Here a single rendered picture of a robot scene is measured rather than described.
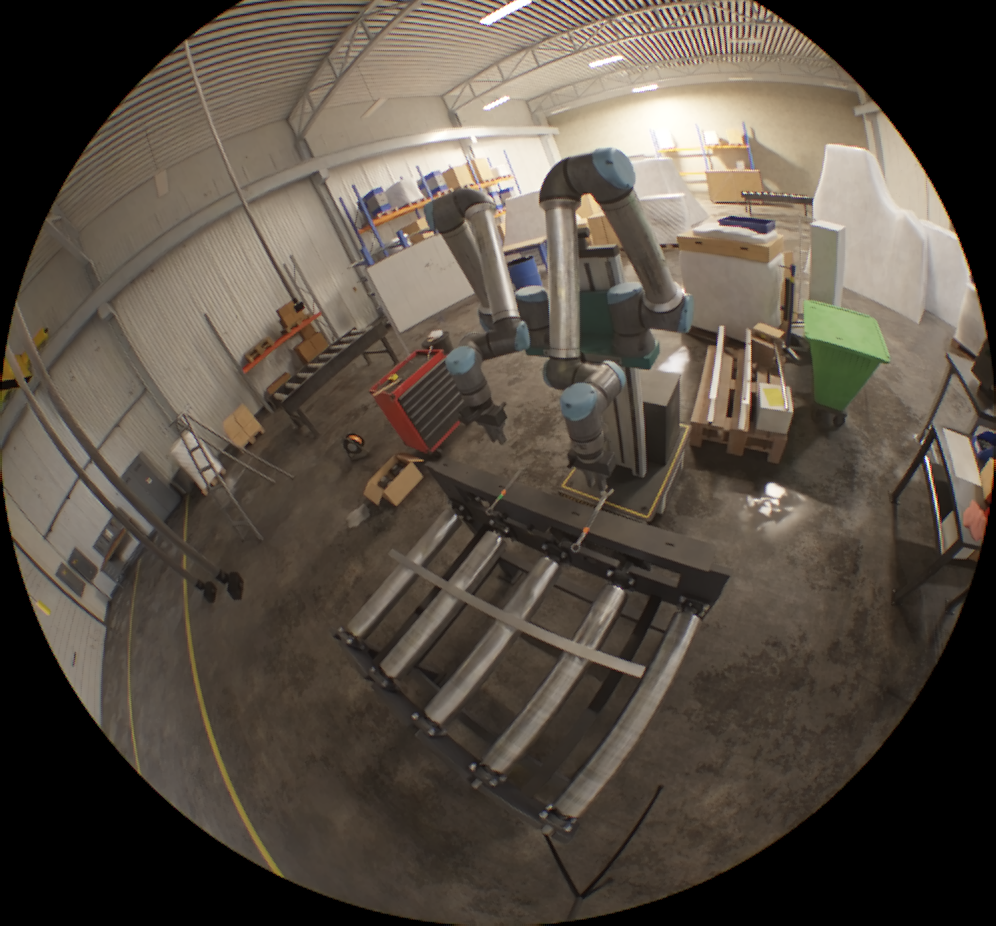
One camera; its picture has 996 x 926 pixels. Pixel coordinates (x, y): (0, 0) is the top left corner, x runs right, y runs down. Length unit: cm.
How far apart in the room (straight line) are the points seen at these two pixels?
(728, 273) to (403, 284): 442
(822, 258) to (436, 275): 520
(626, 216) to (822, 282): 332
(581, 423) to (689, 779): 197
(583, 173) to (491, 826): 283
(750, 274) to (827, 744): 382
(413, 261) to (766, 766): 643
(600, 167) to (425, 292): 475
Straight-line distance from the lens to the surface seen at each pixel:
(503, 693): 221
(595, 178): 87
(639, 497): 215
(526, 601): 129
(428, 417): 323
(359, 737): 275
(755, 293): 383
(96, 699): 1070
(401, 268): 531
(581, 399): 77
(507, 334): 101
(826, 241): 395
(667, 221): 870
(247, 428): 863
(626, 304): 128
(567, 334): 90
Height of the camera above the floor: 208
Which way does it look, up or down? 37 degrees down
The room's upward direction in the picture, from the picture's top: 25 degrees counter-clockwise
